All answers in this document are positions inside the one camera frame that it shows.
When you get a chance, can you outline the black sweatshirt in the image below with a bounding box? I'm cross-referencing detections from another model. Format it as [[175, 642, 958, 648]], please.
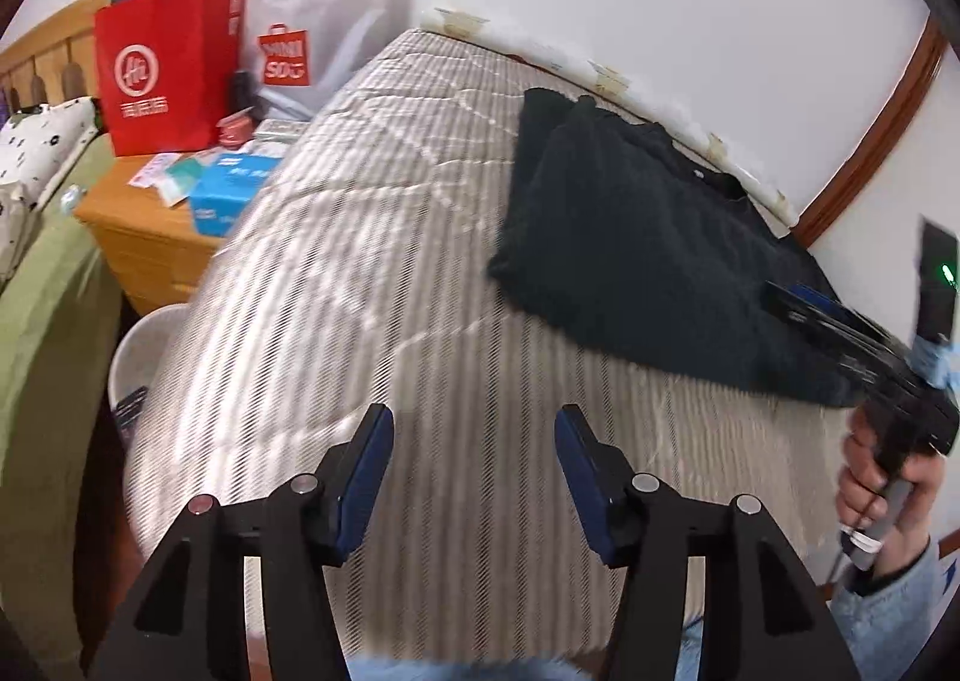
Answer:
[[488, 88, 861, 408]]

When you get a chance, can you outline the light blue sleeve forearm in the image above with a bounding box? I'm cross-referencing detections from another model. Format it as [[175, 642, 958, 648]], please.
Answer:
[[830, 541, 939, 679]]

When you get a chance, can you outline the blue tissue box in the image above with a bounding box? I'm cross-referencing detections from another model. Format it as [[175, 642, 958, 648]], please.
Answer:
[[187, 153, 280, 238]]

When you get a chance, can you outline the white round bin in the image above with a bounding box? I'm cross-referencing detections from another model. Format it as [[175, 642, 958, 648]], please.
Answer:
[[107, 302, 189, 418]]

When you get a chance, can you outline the person's right hand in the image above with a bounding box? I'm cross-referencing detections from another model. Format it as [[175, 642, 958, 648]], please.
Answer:
[[835, 408, 947, 580]]

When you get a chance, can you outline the wooden headboard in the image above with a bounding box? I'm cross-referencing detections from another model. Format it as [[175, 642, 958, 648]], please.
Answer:
[[2, 0, 109, 110]]

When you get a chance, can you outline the wooden nightstand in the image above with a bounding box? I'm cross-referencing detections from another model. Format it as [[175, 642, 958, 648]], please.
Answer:
[[75, 156, 223, 316]]

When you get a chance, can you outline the green bed sheet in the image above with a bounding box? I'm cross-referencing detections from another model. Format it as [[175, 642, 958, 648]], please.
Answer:
[[0, 131, 125, 667]]

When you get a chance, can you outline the white patterned pillow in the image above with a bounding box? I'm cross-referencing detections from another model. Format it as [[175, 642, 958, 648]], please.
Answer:
[[2, 96, 99, 284]]

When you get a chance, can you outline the striped beige quilt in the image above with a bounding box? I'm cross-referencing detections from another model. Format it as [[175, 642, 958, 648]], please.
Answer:
[[125, 31, 846, 661]]

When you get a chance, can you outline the red paper bag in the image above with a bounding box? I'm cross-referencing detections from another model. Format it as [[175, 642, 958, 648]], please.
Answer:
[[94, 0, 244, 156]]

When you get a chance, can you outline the brown wooden door frame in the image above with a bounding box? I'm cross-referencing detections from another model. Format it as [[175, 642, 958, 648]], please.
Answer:
[[793, 15, 949, 247]]

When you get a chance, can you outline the white plastic bag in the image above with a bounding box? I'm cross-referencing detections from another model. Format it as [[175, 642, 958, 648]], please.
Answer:
[[241, 0, 395, 122]]

